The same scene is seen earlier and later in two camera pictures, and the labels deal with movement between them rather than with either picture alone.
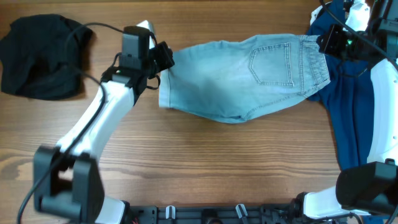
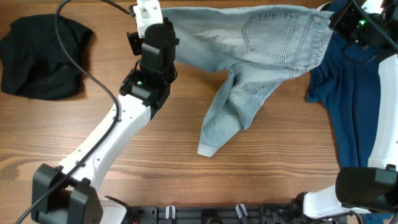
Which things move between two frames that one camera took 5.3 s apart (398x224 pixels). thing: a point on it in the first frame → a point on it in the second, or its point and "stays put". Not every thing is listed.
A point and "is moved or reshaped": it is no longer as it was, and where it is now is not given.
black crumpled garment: (41, 57) stays put
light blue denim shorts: (231, 80) is moved or reshaped
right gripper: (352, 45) → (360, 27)
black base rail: (278, 213) stays put
